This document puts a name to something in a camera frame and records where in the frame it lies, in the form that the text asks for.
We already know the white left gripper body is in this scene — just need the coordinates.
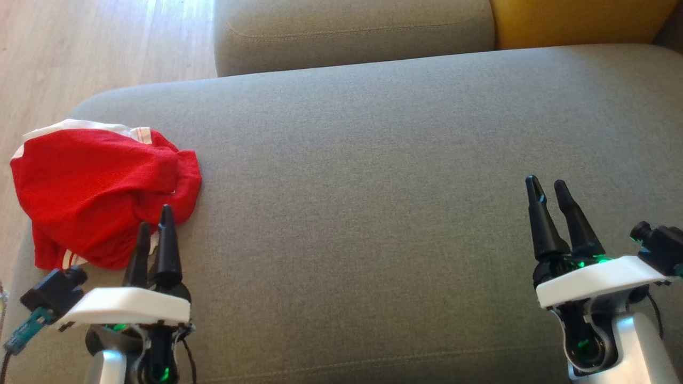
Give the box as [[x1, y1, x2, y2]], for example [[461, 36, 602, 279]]
[[53, 283, 195, 384]]

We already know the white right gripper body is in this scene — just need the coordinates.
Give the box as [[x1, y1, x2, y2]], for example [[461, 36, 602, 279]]
[[534, 255, 668, 375]]

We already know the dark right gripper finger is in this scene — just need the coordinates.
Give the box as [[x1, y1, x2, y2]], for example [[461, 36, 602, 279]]
[[525, 174, 570, 262], [554, 179, 607, 257]]

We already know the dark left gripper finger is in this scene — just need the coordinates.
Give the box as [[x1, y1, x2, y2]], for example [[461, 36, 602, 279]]
[[123, 222, 152, 287], [151, 204, 183, 292]]

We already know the red garment with white trim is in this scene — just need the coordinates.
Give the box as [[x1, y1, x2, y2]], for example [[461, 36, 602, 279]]
[[10, 118, 203, 271]]

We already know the large grey sofa seat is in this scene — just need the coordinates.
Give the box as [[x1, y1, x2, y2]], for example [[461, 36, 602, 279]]
[[0, 44, 683, 384]]

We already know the yellow sofa cushion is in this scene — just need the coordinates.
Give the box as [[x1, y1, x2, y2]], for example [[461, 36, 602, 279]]
[[489, 0, 681, 51]]

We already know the light grey sofa cushion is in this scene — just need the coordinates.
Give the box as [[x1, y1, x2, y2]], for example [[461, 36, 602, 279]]
[[213, 0, 497, 78]]

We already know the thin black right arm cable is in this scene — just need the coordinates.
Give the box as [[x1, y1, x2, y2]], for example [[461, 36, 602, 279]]
[[642, 290, 665, 343]]

